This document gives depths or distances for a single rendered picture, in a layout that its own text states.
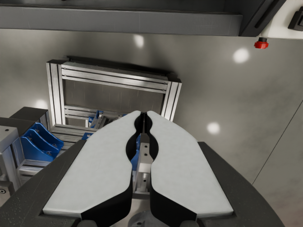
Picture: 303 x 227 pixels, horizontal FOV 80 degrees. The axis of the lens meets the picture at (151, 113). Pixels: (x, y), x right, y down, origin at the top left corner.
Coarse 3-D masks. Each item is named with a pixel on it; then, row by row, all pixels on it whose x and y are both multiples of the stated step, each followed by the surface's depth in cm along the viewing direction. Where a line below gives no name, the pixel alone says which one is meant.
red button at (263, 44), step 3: (258, 39) 52; (261, 39) 52; (264, 39) 51; (255, 42) 53; (258, 42) 52; (261, 42) 52; (264, 42) 51; (255, 45) 53; (258, 45) 52; (261, 45) 51; (264, 45) 51; (267, 45) 52; (258, 48) 52; (261, 48) 52; (264, 48) 52
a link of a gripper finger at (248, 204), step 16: (208, 160) 8; (224, 160) 8; (224, 176) 7; (240, 176) 7; (224, 192) 7; (240, 192) 7; (256, 192) 7; (240, 208) 6; (256, 208) 6; (208, 224) 6; (224, 224) 6; (240, 224) 6; (256, 224) 6; (272, 224) 6
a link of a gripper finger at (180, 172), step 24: (144, 120) 13; (168, 120) 11; (168, 144) 9; (192, 144) 9; (168, 168) 8; (192, 168) 8; (168, 192) 7; (192, 192) 7; (216, 192) 7; (168, 216) 7; (192, 216) 6; (216, 216) 6
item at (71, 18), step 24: (0, 24) 36; (24, 24) 36; (48, 24) 36; (72, 24) 36; (96, 24) 36; (120, 24) 36; (144, 24) 36; (168, 24) 36; (192, 24) 37; (216, 24) 37; (240, 24) 37
